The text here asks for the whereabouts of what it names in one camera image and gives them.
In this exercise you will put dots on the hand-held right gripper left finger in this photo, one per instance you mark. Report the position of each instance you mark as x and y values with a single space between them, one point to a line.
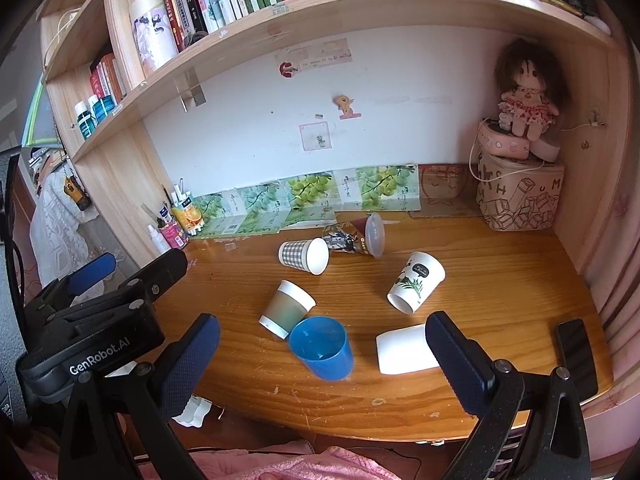
192 360

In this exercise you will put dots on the printed cup with clear lid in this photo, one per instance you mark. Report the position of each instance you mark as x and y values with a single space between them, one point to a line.
357 237

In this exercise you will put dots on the stack of red books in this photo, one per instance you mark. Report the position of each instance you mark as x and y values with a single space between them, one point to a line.
107 77

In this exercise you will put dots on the blue plastic cup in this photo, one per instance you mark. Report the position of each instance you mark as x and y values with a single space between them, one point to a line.
320 347

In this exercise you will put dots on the checked paper cup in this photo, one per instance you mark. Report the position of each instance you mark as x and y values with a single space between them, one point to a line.
300 255

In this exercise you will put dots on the pink fluffy cloth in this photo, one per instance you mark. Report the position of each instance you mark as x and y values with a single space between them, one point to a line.
280 465

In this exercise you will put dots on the pink small bottle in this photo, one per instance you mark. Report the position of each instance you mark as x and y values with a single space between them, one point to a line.
172 232

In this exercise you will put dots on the white small bottle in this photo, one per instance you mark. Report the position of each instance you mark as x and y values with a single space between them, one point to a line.
157 240

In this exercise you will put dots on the beige printed storage bag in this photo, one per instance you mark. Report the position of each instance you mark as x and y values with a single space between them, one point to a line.
520 195

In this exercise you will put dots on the panda print white cup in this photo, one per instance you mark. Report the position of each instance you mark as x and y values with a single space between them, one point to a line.
415 282

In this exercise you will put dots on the orange pen holder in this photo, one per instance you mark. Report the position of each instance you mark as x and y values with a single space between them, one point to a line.
186 217

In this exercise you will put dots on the black smartphone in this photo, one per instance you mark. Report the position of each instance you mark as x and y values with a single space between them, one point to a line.
577 357

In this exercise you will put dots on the teal bottle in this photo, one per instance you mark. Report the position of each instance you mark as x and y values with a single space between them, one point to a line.
84 120
100 107

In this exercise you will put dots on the brown-haired rag doll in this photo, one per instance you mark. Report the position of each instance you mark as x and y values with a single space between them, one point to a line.
527 92

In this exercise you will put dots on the plain white cup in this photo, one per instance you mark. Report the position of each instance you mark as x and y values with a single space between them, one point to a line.
402 350

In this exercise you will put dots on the green sleeve paper cup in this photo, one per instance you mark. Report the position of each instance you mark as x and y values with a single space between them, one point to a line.
287 310

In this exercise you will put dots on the pink round device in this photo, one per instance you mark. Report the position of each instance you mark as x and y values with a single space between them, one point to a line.
500 144

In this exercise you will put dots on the metal shelf bracket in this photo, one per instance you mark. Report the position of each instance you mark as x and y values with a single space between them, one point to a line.
192 90

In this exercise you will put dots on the wooden bookshelf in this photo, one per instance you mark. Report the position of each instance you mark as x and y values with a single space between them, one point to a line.
350 15

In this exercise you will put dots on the crumpled white paper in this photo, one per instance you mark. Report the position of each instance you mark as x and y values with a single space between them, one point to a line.
192 409

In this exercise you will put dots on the green-rimmed board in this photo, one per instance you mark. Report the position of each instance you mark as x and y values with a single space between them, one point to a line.
37 115

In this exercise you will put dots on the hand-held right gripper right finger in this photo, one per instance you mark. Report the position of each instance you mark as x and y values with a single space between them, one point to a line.
450 355

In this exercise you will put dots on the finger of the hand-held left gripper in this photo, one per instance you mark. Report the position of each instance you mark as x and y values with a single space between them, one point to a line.
160 270
95 267

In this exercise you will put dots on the red round wall sticker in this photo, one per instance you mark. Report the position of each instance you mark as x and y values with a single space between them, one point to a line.
286 69

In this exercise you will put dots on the white lace cloth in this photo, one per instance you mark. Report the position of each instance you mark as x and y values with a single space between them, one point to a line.
55 225

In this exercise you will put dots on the white floral cylinder canister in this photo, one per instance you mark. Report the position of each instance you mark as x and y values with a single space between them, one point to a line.
150 30

